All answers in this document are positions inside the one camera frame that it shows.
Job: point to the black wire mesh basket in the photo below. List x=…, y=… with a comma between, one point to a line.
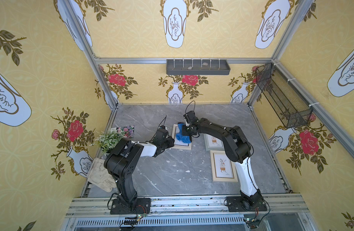
x=290, y=107

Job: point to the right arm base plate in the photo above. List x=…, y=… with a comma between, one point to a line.
x=246, y=204

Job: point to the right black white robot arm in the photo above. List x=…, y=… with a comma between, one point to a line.
x=238, y=149

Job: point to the beige work glove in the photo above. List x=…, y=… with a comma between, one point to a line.
x=99, y=176

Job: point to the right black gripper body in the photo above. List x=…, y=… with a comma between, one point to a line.
x=187, y=129

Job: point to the grey-green picture frame middle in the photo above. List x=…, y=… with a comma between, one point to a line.
x=212, y=143

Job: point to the potted green plant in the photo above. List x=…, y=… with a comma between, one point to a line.
x=107, y=140

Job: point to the floral patterned box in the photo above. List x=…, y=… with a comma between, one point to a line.
x=128, y=131

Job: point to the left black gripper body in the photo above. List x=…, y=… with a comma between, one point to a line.
x=168, y=140

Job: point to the beige picture frame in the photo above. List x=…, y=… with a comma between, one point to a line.
x=178, y=144
x=223, y=169

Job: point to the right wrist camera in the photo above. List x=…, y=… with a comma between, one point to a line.
x=190, y=118

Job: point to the grey wall shelf tray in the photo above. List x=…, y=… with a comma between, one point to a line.
x=194, y=66

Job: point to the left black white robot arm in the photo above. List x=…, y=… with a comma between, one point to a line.
x=122, y=160

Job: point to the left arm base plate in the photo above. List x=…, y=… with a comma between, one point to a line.
x=139, y=206

